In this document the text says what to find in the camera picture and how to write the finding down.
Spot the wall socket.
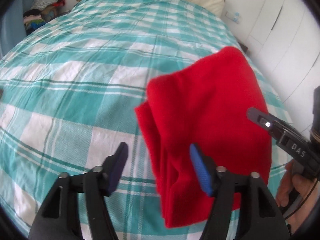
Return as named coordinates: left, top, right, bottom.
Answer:
left=225, top=11, right=240, bottom=24

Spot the right hand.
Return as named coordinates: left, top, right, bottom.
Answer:
left=276, top=160, right=317, bottom=207

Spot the dark nightstand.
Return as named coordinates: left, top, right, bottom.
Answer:
left=238, top=41, right=248, bottom=54

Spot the pile of clothes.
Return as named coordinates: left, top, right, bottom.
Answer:
left=23, top=0, right=65, bottom=35

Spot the white wardrobe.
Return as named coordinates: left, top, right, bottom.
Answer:
left=247, top=0, right=319, bottom=137

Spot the teal plaid bed sheet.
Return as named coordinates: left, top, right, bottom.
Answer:
left=0, top=0, right=293, bottom=240

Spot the black cable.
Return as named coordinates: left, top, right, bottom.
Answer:
left=282, top=179, right=320, bottom=219

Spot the red knit sweater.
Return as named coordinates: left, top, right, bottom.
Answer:
left=135, top=47, right=272, bottom=228

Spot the blue curtain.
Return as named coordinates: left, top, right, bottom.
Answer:
left=1, top=0, right=34, bottom=58

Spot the right forearm purple sleeve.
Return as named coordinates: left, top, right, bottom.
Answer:
left=287, top=195, right=318, bottom=234

